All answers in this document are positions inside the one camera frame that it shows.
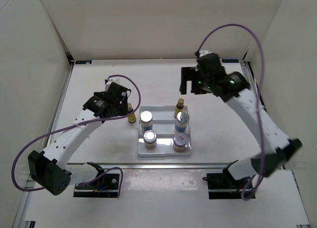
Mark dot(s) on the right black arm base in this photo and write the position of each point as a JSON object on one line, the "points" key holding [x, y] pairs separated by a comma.
{"points": [[222, 186]]}

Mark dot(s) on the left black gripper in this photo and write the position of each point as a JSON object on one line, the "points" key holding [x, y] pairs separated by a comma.
{"points": [[122, 107]]}

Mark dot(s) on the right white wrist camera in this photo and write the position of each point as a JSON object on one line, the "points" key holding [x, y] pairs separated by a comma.
{"points": [[202, 53]]}

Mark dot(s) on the white tiered plastic tray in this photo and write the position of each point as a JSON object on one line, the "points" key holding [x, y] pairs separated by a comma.
{"points": [[163, 126]]}

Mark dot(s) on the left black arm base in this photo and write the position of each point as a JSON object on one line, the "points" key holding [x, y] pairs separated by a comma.
{"points": [[108, 184]]}

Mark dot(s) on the white-lid sauce jar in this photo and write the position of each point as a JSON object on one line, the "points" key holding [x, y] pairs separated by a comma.
{"points": [[150, 139], [179, 142]]}

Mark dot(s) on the silver-lid shaker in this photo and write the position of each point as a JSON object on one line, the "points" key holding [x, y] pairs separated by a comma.
{"points": [[146, 119], [182, 120]]}

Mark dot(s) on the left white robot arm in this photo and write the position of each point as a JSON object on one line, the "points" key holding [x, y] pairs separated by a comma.
{"points": [[49, 167]]}

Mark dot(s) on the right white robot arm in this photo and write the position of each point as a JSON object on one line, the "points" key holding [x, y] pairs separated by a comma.
{"points": [[277, 148]]}

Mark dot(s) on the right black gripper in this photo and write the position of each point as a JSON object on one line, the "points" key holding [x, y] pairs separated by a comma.
{"points": [[190, 74]]}

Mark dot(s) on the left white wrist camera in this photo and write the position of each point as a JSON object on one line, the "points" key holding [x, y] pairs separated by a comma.
{"points": [[112, 80]]}

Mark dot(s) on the yellow small bottle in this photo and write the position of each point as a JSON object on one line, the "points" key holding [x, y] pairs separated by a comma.
{"points": [[179, 106], [131, 117]]}

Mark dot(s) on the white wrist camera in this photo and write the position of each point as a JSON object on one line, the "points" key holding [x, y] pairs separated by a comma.
{"points": [[202, 53], [112, 80]]}

